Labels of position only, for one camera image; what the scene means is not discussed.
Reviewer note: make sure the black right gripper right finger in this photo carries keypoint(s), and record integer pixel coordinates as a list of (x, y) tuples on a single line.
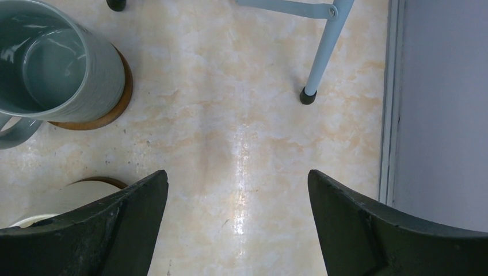
[(361, 236)]

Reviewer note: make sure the light blue tripod stand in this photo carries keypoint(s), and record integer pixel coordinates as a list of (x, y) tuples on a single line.
[(334, 13)]

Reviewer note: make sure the brown wooden coaster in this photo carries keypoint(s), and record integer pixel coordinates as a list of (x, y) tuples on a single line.
[(113, 114), (111, 181)]

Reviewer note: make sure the grey blue mug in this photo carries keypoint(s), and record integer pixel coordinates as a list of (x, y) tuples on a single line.
[(52, 69)]

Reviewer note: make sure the cream yellow mug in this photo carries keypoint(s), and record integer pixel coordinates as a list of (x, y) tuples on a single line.
[(64, 200)]

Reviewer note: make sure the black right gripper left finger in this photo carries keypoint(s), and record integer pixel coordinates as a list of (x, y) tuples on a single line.
[(115, 235)]

